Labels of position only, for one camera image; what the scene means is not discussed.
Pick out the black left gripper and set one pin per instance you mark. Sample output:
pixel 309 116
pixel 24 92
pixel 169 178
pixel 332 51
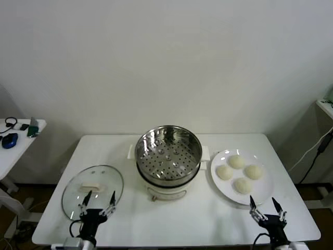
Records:
pixel 92 218

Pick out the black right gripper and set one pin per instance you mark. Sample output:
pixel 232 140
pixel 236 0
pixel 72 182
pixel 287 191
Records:
pixel 274 224

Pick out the white steamed baozi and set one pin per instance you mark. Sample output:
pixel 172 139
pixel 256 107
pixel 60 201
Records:
pixel 236 161
pixel 243 185
pixel 225 172
pixel 253 172

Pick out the perforated steel steamer basket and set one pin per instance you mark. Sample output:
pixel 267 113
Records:
pixel 169 156

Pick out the round white plate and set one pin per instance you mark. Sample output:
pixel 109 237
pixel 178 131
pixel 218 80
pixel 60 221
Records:
pixel 262 190

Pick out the round glass pot lid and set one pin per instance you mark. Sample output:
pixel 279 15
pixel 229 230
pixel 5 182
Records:
pixel 104 177

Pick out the white electric cooking pot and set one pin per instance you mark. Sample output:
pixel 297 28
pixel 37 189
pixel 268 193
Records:
pixel 166 193

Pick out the black power adapter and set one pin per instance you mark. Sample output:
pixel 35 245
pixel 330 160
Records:
pixel 323 144

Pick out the white side table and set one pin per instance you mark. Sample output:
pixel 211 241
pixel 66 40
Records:
pixel 15 156

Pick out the green upright device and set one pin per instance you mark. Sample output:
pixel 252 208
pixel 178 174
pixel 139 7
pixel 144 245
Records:
pixel 32 130

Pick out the small black gadget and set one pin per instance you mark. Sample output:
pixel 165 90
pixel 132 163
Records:
pixel 24 127

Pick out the blue computer mouse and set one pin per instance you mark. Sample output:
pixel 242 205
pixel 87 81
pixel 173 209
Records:
pixel 10 140

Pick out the white shelf unit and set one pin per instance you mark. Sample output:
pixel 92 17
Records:
pixel 323 104

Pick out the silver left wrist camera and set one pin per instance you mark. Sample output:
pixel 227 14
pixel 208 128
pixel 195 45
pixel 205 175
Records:
pixel 72 243

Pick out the white table leg frame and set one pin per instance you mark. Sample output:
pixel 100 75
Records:
pixel 327 201
pixel 15 224

